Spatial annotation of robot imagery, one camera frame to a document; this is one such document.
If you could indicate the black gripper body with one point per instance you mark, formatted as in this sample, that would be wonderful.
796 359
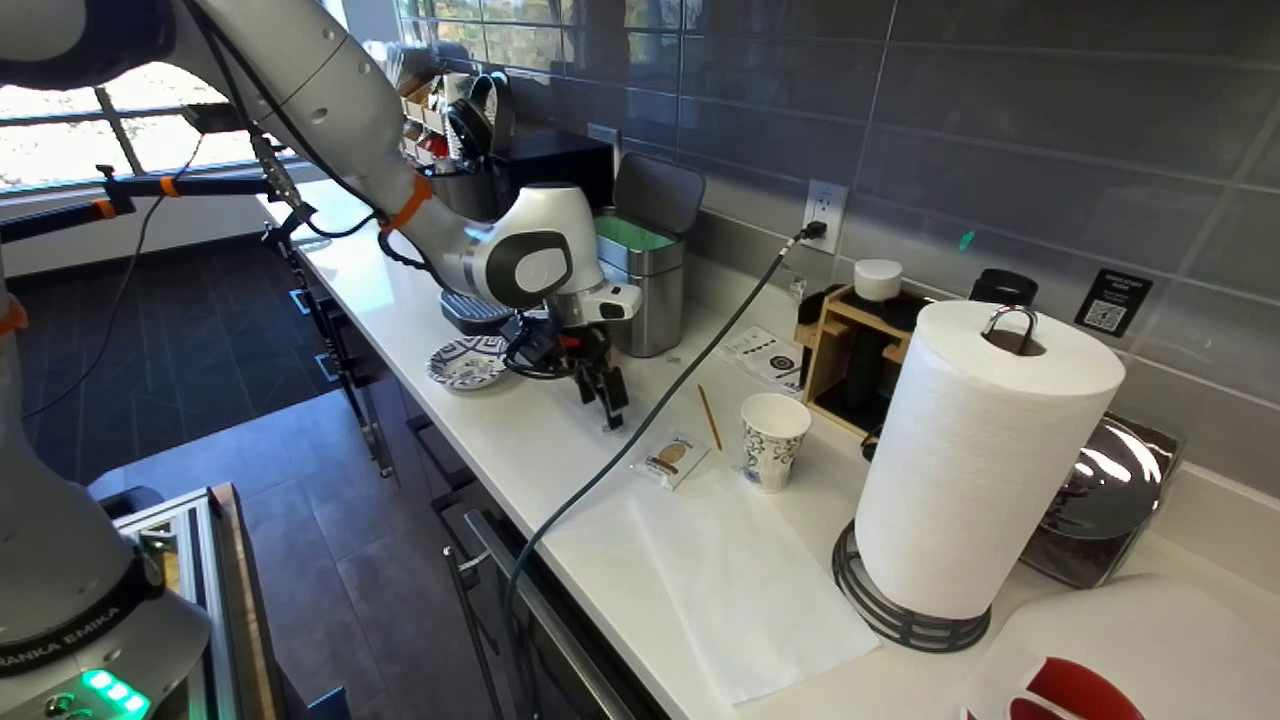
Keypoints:
561 350

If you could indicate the pile of white sachets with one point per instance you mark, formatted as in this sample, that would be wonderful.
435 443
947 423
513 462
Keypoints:
477 363

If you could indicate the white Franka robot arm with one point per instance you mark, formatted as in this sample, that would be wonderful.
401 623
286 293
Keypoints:
333 94

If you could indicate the blue and white patterned bowl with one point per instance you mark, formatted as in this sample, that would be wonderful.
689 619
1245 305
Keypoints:
463 364

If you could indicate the wooden stir stick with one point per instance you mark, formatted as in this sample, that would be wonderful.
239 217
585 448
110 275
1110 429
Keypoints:
711 416

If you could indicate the stainless steel lidded bin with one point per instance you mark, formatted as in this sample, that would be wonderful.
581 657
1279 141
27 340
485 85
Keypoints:
660 303

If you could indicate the white printed leaflet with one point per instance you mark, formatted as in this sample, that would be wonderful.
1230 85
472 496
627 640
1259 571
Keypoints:
766 363

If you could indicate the patterned white paper cup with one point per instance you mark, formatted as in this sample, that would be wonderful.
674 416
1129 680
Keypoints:
773 446

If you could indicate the black coffee machine with screen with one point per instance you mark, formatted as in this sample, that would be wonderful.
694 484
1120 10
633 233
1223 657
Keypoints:
575 160

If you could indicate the wooden countertop organizer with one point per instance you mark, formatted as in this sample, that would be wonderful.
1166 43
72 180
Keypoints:
840 363

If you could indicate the small white jar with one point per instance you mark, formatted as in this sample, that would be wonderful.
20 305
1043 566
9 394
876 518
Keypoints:
876 280

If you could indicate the white paper towel roll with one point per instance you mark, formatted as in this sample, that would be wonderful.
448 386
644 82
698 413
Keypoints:
973 464

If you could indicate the wooden board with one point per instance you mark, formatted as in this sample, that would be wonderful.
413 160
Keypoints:
247 614

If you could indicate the orange clamp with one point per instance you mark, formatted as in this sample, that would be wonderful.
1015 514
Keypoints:
169 186
104 208

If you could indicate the black QR code sign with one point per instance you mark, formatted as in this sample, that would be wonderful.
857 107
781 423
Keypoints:
1115 303

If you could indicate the red and white object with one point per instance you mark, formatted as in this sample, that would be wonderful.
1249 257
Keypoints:
1067 690

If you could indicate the white wall outlet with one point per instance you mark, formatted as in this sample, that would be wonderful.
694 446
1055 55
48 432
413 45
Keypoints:
825 203

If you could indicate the aluminium extrusion frame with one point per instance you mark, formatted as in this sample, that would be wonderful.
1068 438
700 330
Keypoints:
182 562

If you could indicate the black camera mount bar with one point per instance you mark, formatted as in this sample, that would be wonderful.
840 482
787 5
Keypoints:
54 215

